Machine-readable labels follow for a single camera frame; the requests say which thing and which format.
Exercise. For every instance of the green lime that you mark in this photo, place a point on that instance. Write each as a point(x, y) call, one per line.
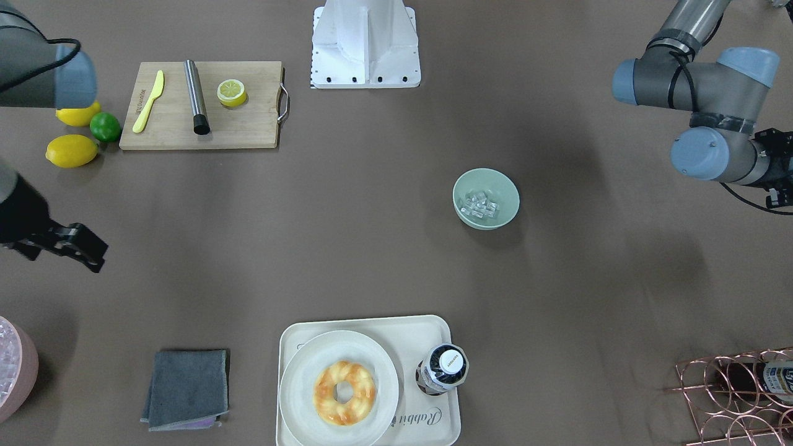
point(105, 127)

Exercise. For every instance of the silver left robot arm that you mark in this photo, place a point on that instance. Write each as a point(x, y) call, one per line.
point(724, 98)

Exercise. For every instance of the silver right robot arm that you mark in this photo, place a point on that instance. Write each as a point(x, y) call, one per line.
point(44, 73)

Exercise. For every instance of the dark sauce bottle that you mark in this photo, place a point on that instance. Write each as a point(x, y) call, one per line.
point(443, 369)

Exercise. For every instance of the yellow lemon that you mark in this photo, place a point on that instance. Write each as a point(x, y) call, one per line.
point(78, 117)
point(71, 151)

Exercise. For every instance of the pink bowl of ice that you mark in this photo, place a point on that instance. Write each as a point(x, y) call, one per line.
point(19, 367)

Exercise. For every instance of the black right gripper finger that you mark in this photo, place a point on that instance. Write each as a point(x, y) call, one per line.
point(79, 243)

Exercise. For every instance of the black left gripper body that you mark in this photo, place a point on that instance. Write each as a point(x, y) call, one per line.
point(778, 166)

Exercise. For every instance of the steel muddler black tip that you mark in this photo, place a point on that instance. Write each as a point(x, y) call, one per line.
point(200, 119)

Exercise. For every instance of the copper wire bottle rack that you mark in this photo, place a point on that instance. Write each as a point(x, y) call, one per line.
point(728, 402)

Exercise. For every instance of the ice cube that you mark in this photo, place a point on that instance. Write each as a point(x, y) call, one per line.
point(479, 206)

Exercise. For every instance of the grey folded cloth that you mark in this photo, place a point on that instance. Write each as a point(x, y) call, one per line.
point(188, 390)

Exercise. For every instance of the white plate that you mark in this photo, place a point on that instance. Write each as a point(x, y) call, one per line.
point(296, 388)

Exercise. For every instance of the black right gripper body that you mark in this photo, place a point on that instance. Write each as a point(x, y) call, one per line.
point(20, 218)

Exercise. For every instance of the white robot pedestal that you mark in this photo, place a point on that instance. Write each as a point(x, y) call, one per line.
point(365, 45)

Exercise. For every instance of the yellow plastic knife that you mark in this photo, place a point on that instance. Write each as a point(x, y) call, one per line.
point(156, 92)

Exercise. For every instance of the white serving tray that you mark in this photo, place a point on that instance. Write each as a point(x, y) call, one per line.
point(419, 419)

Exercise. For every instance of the halved lemon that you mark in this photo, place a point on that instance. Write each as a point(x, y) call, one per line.
point(231, 93)

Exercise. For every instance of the twisted donut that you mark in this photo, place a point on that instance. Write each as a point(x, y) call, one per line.
point(344, 393)

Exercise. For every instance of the mint green bowl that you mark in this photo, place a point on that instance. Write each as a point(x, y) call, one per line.
point(499, 188)

